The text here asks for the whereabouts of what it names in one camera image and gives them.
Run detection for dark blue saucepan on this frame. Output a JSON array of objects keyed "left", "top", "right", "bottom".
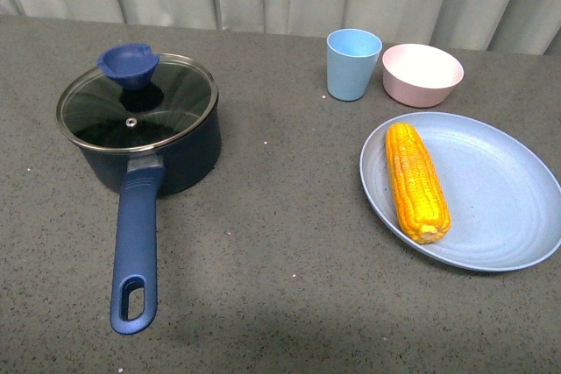
[{"left": 55, "top": 53, "right": 223, "bottom": 336}]

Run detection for pink bowl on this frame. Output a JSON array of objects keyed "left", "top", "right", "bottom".
[{"left": 382, "top": 44, "right": 465, "bottom": 108}]

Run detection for light blue plate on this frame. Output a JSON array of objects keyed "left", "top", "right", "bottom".
[{"left": 359, "top": 112, "right": 560, "bottom": 272}]

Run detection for yellow corn cob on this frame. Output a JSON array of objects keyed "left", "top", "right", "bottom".
[{"left": 385, "top": 122, "right": 451, "bottom": 244}]

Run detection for glass lid with blue knob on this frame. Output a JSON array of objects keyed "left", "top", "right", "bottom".
[{"left": 56, "top": 53, "right": 218, "bottom": 154}]

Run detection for light blue cup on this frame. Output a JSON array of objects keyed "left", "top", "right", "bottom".
[{"left": 326, "top": 28, "right": 383, "bottom": 102}]

